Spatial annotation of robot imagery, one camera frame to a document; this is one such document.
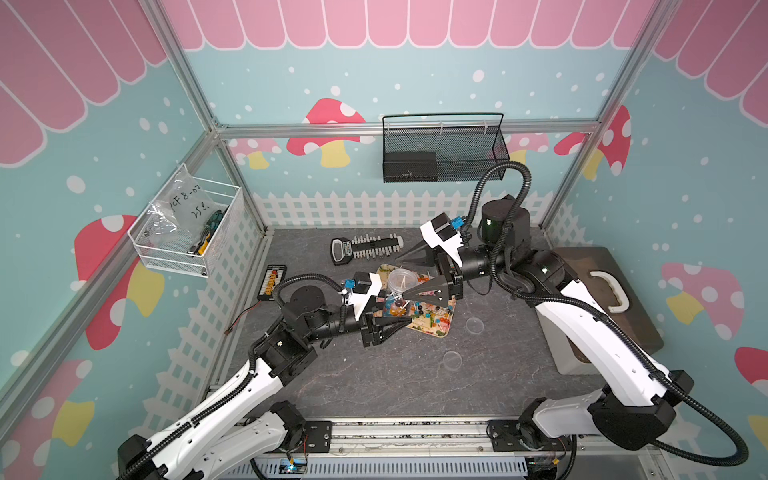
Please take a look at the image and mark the clear candy jar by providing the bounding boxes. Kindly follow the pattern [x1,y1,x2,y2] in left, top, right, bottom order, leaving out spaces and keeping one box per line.
[384,268,419,317]

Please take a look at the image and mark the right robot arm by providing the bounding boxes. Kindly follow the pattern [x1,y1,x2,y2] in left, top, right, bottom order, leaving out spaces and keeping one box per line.
[407,162,749,467]

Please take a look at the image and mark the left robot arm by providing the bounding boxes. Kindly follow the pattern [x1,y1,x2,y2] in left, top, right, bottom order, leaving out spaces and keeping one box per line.
[117,272,411,479]

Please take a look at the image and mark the pile of lollipops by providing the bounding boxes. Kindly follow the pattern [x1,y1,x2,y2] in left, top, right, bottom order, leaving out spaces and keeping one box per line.
[408,299,456,337]

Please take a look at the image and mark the floral rectangular tray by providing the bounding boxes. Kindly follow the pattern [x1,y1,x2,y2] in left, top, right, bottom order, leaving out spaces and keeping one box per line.
[377,264,456,338]

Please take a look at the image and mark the black box in basket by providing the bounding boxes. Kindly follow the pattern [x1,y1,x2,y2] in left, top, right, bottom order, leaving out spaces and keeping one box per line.
[382,151,438,183]

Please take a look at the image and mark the black parallel charging board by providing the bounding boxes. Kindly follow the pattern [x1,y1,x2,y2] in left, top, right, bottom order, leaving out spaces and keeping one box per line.
[257,264,287,301]

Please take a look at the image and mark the brown plastic toolbox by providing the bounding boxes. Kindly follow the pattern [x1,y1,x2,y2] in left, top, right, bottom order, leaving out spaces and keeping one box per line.
[538,246,664,375]

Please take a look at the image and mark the green tool in basket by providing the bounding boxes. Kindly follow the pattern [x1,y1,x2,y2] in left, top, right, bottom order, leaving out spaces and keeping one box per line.
[187,210,225,256]

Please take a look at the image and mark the clear plastic zip bag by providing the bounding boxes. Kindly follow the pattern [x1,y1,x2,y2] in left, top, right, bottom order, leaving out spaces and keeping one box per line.
[145,166,225,245]

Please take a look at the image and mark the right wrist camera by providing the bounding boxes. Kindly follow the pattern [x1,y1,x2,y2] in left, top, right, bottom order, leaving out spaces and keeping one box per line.
[420,213,465,267]

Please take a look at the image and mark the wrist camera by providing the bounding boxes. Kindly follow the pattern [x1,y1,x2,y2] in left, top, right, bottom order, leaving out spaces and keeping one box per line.
[340,272,382,321]
[420,213,465,267]

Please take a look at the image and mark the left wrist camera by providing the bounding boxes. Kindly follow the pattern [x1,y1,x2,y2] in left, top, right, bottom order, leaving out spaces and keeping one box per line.
[340,272,382,321]

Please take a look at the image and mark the black socket holder rail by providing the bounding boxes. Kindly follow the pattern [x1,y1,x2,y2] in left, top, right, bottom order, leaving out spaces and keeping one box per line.
[330,234,404,266]

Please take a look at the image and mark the black wire mesh basket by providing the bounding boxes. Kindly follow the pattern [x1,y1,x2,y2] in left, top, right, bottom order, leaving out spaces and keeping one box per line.
[381,112,510,182]

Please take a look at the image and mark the white wire basket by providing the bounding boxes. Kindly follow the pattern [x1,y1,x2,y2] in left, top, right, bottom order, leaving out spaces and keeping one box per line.
[128,165,244,278]

